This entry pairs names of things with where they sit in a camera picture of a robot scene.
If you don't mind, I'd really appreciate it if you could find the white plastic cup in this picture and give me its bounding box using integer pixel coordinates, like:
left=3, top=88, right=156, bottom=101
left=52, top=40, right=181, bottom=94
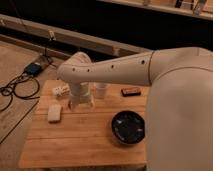
left=94, top=83, right=108, bottom=99

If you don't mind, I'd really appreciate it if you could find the small white bottle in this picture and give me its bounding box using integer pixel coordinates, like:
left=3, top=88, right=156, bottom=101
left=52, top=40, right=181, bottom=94
left=52, top=85, right=69, bottom=97

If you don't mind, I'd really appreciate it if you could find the black rectangular box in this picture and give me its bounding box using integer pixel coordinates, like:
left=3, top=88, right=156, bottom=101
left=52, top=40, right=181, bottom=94
left=121, top=88, right=141, bottom=97

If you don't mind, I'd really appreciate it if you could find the white sponge block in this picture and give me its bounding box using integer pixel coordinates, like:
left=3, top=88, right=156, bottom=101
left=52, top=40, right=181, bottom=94
left=47, top=104, right=62, bottom=123

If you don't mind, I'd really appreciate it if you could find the black round bowl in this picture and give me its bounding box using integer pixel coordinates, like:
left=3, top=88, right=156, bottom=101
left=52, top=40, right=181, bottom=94
left=111, top=110, right=145, bottom=145

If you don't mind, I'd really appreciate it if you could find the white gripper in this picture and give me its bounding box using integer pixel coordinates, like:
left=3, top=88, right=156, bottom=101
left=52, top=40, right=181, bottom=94
left=68, top=83, right=94, bottom=110

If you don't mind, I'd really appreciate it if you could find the black power adapter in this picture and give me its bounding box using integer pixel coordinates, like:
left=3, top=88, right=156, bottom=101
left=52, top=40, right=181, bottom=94
left=24, top=63, right=42, bottom=76

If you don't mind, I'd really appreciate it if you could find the wooden board table top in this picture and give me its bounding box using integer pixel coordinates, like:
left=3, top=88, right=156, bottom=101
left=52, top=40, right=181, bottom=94
left=19, top=80, right=149, bottom=168

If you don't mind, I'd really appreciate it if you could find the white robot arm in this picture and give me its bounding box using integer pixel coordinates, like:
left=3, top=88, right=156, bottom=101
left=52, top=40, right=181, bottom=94
left=58, top=47, right=213, bottom=171

